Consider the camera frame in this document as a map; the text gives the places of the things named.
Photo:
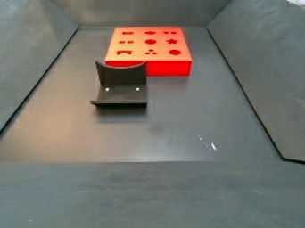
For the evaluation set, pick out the red shape sorter block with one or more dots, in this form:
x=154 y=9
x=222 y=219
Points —
x=161 y=46

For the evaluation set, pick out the black curved holder bracket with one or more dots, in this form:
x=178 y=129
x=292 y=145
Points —
x=123 y=85

